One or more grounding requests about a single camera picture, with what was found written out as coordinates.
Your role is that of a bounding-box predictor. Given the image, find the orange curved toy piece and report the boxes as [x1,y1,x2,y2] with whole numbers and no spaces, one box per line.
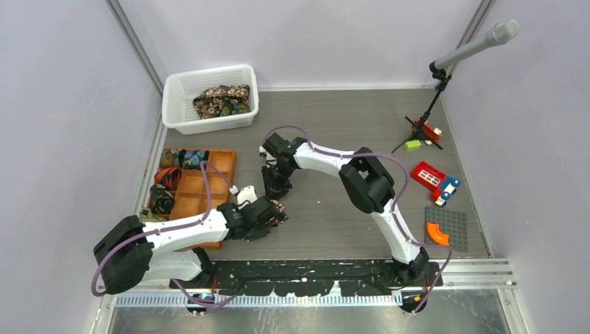
[426,221,450,246]

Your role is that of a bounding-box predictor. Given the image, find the grey studded baseplate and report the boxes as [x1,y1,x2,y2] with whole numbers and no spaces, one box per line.
[424,207,468,252]

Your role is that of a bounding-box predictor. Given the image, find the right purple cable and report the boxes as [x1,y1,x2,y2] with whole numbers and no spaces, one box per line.
[262,125,454,315]

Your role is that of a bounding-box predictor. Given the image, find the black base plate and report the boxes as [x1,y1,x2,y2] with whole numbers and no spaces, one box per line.
[180,260,440,297]

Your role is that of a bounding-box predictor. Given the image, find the orange wooden compartment tray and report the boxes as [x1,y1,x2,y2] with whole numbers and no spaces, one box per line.
[158,150,237,221]

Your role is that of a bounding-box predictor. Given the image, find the yellow floral rolled tie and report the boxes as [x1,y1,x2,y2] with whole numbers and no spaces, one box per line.
[159,148,181,169]

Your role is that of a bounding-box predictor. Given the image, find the orange striped rolled tie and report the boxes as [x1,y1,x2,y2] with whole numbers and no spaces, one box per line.
[154,166,182,191]

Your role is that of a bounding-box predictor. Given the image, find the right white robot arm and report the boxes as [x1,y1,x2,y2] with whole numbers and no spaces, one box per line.
[259,133,429,286]

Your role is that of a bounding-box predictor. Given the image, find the purple cable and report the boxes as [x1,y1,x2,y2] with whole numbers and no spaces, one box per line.
[262,125,454,315]
[90,160,245,317]

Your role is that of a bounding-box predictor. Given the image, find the red toy piece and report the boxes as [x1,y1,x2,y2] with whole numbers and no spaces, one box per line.
[413,120,442,144]

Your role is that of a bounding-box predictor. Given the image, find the red toy bus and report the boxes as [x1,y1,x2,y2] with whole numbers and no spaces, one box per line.
[410,161,462,207]

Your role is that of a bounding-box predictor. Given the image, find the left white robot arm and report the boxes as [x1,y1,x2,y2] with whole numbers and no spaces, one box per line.
[91,186,288,296]

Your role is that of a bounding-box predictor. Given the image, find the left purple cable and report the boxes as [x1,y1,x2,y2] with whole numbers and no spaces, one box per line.
[90,160,245,317]

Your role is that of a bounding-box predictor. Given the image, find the floral ties in basket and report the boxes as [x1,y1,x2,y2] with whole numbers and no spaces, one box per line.
[192,84,250,119]

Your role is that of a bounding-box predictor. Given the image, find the blue floral rolled tie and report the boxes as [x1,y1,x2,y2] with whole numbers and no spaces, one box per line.
[178,150,210,170]

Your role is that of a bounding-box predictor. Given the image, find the white plastic basket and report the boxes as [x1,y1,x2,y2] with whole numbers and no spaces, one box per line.
[161,65,259,135]

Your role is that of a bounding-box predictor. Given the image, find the olive patterned rolled tie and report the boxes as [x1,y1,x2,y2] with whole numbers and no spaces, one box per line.
[137,207,168,223]

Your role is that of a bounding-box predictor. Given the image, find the black microphone tripod stand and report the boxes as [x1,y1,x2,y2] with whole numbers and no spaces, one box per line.
[391,61,452,153]

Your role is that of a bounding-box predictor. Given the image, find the grey microphone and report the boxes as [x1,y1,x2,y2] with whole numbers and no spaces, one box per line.
[429,19,520,72]

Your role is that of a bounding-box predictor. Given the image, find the dark patterned rolled tie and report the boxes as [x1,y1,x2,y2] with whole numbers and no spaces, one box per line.
[150,184,175,214]

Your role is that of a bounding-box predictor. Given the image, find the green toy block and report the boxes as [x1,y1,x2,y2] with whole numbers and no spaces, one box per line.
[404,140,422,152]

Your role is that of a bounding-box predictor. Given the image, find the black pink floral tie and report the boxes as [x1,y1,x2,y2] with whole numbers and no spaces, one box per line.
[269,200,288,228]

